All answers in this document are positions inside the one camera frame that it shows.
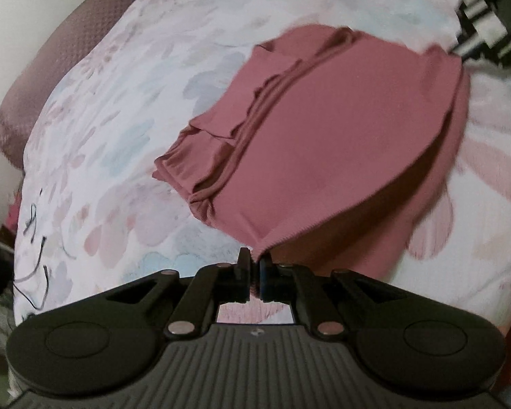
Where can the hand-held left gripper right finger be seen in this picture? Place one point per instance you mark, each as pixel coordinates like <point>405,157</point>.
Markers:
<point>265,283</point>

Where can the floral fleece blanket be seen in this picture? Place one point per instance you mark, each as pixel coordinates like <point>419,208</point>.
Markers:
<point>110,157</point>

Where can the pink turtleneck sweater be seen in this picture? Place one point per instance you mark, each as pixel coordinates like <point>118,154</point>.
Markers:
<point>323,136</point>

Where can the mauve quilted pillow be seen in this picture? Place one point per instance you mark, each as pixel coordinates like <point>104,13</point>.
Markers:
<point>64,64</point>

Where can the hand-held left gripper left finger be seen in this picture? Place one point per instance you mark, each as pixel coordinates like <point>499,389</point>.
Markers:
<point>245,281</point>

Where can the black white striped cloth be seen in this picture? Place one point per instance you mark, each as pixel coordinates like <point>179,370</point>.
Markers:
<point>494,12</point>

